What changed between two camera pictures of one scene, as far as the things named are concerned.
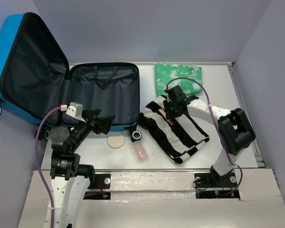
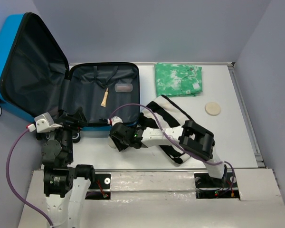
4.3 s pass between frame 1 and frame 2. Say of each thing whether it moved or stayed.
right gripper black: moved
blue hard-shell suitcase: stayed
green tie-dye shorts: stayed
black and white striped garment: stayed
